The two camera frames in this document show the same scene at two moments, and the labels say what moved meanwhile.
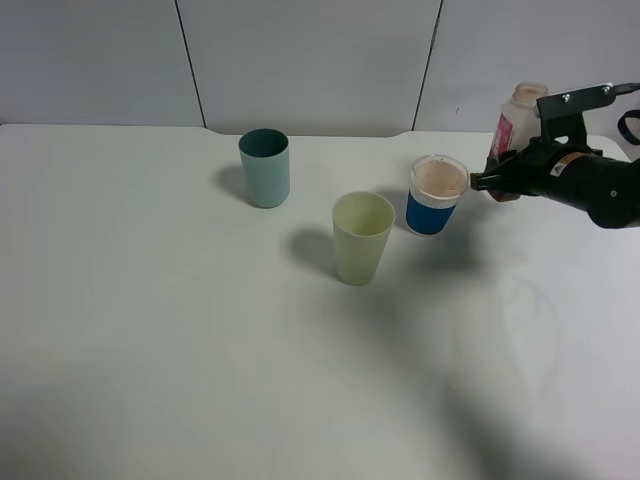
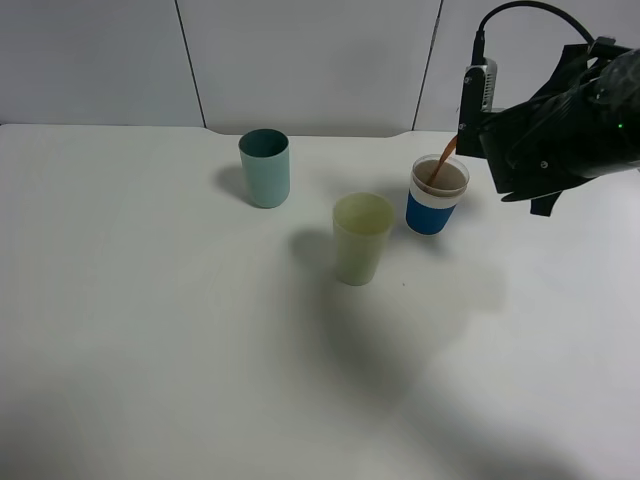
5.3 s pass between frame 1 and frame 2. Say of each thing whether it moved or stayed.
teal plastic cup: stayed
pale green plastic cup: stayed
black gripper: moved
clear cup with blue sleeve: stayed
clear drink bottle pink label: moved
